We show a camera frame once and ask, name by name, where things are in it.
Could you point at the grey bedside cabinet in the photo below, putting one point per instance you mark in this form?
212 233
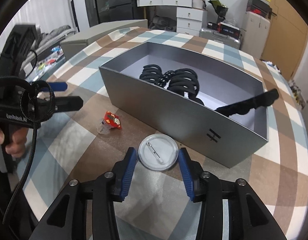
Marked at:
75 43

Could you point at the black refrigerator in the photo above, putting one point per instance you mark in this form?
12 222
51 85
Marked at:
113 0

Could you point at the white round pin badge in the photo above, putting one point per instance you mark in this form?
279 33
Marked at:
158 152

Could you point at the person's left hand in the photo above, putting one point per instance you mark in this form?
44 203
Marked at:
16 147

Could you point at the black claw hair clip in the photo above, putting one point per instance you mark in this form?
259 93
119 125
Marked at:
184 81

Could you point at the grey open cardboard box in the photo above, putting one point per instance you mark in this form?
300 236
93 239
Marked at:
226 140

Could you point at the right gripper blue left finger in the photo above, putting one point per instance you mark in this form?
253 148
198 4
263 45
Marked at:
128 167

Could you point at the grey duvet pile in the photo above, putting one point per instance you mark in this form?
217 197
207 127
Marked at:
47 41

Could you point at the white dressing desk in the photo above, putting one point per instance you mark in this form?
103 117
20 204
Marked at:
191 14

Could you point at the stack of shoe boxes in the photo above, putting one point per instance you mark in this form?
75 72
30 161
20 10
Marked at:
259 7

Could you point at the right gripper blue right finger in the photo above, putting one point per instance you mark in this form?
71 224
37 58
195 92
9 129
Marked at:
185 168

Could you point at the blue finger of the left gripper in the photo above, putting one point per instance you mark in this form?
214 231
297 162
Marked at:
54 86
68 103

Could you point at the small red toy clip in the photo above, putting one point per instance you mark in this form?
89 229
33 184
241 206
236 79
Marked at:
109 122

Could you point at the black red box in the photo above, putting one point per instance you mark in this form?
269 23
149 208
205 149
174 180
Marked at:
229 29

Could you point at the wooden door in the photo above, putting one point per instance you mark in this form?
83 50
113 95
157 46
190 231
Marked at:
287 38

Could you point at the silver aluminium suitcase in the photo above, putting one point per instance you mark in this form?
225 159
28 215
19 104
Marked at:
218 37

